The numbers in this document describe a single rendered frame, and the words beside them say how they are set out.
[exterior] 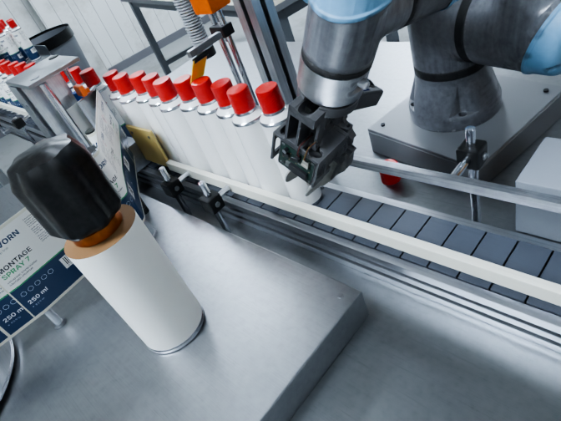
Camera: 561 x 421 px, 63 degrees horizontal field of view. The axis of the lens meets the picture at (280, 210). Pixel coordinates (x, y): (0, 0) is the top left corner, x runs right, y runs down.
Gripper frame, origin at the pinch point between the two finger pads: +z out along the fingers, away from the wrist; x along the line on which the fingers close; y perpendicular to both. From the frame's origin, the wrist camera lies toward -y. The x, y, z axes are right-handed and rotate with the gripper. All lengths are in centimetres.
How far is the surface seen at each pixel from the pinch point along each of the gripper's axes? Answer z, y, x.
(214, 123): 1.4, 1.7, -19.3
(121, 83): 9.5, 1.9, -44.7
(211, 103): -1.1, 0.5, -21.1
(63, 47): 223, -106, -318
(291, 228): 6.7, 5.8, 1.0
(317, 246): 6.1, 5.8, 6.1
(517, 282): -13.2, 4.7, 28.0
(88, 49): 266, -143, -349
